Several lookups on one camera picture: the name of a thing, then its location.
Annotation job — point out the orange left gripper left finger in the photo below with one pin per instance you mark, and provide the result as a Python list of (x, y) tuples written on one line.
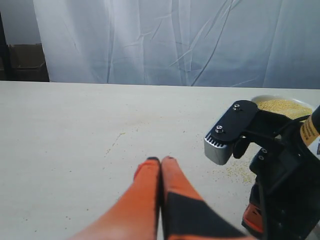
[(136, 213)]

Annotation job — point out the white bowl of yellow grain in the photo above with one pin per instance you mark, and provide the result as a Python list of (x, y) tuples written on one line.
[(289, 107)]

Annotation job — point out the black metal stand pole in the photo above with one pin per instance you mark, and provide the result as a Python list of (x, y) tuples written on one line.
[(5, 54)]

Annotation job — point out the brown cardboard box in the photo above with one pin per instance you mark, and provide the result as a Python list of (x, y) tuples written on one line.
[(28, 63)]

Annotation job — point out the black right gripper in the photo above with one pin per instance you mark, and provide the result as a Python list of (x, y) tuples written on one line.
[(284, 202)]

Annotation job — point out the white backdrop curtain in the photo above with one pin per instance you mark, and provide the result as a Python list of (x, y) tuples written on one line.
[(211, 43)]

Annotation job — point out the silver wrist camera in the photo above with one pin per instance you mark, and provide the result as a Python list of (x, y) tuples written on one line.
[(220, 140)]

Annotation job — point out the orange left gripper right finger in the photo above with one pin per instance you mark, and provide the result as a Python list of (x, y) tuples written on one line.
[(185, 214)]

